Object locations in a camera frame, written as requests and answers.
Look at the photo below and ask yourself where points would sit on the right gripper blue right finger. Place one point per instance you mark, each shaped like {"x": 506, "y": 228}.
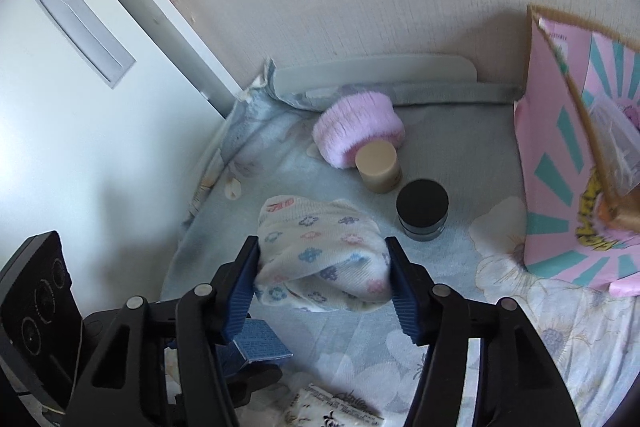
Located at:
{"x": 437, "y": 317}

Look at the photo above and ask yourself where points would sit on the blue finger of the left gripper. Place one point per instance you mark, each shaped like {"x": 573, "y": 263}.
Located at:
{"x": 255, "y": 344}

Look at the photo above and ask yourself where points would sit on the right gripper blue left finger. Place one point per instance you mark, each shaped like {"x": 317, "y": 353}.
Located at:
{"x": 208, "y": 316}

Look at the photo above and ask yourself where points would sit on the printed tissue pack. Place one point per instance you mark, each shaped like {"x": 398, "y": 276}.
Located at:
{"x": 314, "y": 407}

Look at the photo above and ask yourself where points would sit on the floral white cloth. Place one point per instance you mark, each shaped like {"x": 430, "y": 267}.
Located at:
{"x": 320, "y": 257}

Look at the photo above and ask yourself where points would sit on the beige round jar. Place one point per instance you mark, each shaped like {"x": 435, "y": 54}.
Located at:
{"x": 378, "y": 166}

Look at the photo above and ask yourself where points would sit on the black lid glass jar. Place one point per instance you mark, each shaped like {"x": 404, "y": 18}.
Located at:
{"x": 422, "y": 207}

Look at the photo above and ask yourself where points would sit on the light blue floral bedsheet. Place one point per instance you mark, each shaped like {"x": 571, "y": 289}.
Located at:
{"x": 459, "y": 135}

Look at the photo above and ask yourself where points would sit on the pink teal cardboard box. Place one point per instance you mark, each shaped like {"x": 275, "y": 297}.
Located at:
{"x": 578, "y": 230}

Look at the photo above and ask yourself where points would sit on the pink fluffy round brush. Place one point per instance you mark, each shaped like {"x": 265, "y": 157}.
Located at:
{"x": 354, "y": 121}

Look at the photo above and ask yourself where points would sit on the white sliding door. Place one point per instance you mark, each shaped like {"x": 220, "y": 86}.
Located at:
{"x": 108, "y": 111}

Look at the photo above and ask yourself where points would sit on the clear plastic bag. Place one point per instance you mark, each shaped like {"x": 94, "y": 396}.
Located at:
{"x": 618, "y": 137}

